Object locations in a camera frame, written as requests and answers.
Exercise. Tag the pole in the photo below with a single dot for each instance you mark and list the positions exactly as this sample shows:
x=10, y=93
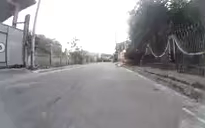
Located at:
x=33, y=36

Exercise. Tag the grey wall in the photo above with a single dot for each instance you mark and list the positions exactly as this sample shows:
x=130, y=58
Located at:
x=53, y=59

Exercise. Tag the row of bushes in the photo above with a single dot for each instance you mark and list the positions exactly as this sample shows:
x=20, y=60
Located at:
x=56, y=45

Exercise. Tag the row of trees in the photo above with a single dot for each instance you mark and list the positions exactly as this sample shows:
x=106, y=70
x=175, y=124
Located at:
x=163, y=23

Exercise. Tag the grey asphalt road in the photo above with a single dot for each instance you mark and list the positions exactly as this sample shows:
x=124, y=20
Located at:
x=96, y=96

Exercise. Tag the grey gate post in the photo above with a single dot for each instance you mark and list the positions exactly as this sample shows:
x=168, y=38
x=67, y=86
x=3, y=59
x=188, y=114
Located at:
x=26, y=40

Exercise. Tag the building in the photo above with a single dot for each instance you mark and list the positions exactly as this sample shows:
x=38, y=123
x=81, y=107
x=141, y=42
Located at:
x=120, y=50

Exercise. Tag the white painted line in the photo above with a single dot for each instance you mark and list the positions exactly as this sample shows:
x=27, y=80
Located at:
x=190, y=112

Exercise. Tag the dirt verge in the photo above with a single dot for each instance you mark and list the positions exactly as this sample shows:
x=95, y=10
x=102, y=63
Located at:
x=176, y=78

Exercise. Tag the grey metal gate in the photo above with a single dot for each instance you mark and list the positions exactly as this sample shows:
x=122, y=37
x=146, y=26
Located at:
x=5, y=46

